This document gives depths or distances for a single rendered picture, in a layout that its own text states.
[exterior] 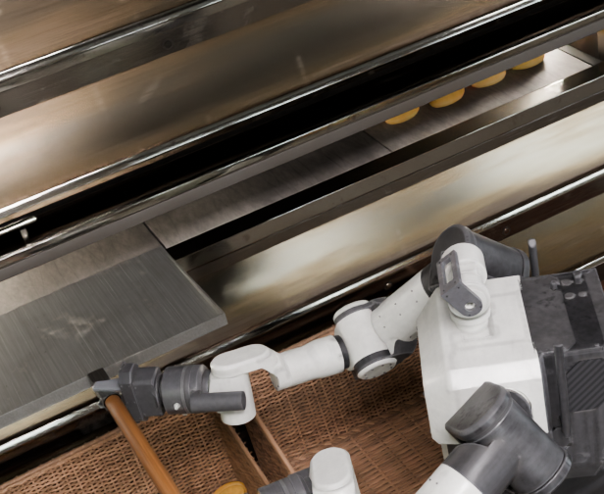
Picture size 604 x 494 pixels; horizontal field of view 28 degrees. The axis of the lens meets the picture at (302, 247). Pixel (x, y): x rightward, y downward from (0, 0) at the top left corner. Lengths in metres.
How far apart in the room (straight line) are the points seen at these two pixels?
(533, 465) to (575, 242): 1.54
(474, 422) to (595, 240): 1.59
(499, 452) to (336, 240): 1.18
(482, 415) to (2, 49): 1.14
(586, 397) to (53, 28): 1.17
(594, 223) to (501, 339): 1.41
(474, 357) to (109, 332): 0.89
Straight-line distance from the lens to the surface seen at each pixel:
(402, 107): 2.55
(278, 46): 2.54
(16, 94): 2.36
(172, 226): 2.74
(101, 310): 2.54
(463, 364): 1.83
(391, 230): 2.86
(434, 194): 2.90
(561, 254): 3.20
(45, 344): 2.50
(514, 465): 1.73
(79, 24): 2.34
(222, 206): 2.77
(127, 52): 2.40
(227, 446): 2.80
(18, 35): 2.32
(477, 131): 2.87
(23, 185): 2.42
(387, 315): 2.19
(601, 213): 3.25
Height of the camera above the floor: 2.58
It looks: 33 degrees down
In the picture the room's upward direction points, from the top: 13 degrees counter-clockwise
